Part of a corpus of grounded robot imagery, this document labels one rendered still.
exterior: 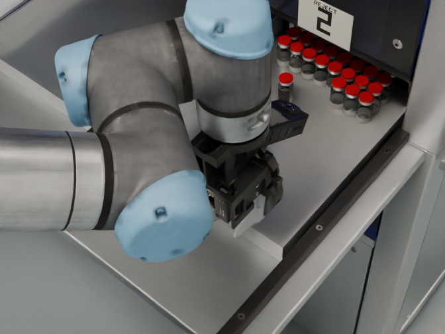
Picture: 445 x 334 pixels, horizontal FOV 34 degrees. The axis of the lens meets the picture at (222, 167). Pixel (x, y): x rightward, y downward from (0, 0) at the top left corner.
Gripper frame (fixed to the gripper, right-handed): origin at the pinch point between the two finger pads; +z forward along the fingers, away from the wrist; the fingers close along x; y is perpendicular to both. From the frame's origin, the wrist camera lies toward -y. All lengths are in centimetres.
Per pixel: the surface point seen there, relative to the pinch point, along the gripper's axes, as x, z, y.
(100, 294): -54, 92, -4
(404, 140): 8.2, 1.7, -23.1
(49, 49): -45.9, 3.4, -6.5
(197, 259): -2.5, 3.5, 7.6
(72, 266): -66, 92, -5
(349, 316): 5, 62, -25
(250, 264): 3.2, 3.6, 4.1
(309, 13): -9.3, -10.5, -24.5
